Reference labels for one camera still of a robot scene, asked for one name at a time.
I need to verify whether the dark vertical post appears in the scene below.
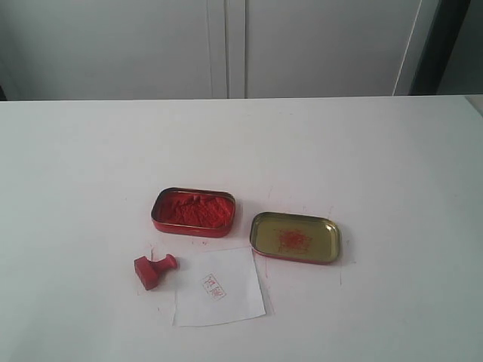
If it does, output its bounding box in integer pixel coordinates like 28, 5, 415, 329
409, 0, 482, 96

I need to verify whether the white cabinet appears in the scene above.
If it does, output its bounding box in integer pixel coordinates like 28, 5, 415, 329
1, 1, 435, 100

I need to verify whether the red ink pad tin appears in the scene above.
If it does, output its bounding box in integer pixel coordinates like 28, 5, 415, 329
151, 187, 236, 238

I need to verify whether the red stamp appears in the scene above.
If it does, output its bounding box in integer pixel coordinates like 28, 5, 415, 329
134, 254, 178, 290

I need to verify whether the gold tin lid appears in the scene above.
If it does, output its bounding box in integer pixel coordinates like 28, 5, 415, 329
250, 212, 341, 265

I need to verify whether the white paper sheet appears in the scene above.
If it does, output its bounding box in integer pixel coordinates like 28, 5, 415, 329
173, 247, 266, 327

